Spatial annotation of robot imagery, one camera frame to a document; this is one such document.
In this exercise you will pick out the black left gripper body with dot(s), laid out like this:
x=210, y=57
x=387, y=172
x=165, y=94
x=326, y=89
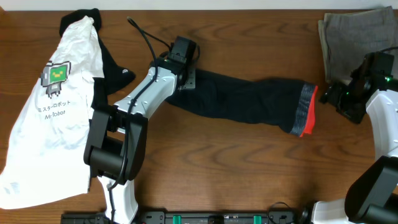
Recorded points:
x=191, y=80

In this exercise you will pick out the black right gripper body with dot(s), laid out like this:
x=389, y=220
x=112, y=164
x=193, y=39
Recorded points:
x=344, y=99

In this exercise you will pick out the black leggings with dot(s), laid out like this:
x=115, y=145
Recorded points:
x=286, y=103

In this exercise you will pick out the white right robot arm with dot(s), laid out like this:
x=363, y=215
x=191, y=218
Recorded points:
x=371, y=198

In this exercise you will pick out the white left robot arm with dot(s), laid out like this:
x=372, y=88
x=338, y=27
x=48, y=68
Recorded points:
x=116, y=145

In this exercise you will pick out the grey folded trousers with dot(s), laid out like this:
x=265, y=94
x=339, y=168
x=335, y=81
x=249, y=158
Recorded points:
x=346, y=38

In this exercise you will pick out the black garment under t-shirt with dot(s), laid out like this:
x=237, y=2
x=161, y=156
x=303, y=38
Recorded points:
x=115, y=77

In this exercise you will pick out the white printed t-shirt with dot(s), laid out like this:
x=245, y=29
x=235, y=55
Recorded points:
x=44, y=160

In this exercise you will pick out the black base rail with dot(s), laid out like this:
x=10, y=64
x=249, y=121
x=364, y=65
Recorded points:
x=277, y=216

